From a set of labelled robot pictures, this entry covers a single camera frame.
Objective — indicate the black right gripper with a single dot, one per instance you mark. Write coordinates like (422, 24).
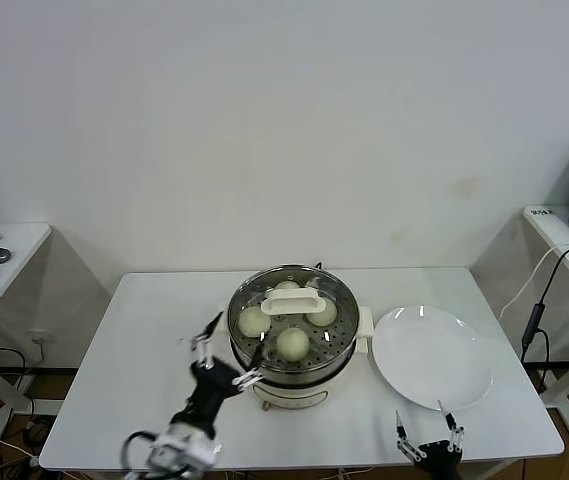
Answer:
(436, 457)

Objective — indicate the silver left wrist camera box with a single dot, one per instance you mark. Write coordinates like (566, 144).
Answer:
(189, 450)

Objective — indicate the white steamed baozi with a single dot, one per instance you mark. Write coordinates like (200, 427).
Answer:
(324, 317)
(286, 286)
(251, 322)
(294, 345)

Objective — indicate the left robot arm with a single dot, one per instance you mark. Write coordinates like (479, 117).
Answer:
(184, 429)

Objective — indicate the steel perforated steamer basket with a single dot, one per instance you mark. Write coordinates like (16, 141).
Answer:
(294, 371)

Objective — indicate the white side table with label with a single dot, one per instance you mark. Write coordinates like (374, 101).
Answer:
(554, 230)

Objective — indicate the white round plate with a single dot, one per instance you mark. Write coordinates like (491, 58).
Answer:
(429, 360)

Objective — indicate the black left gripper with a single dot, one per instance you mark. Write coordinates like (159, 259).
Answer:
(209, 387)

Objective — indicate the white electric cooker base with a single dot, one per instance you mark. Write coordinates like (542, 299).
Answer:
(289, 395)

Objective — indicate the white side table with mouse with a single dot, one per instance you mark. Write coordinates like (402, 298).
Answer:
(19, 250)

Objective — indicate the white wall outlet with plug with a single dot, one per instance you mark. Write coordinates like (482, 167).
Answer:
(39, 339)

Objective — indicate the small printed label sticker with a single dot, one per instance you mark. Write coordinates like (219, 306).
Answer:
(542, 212)

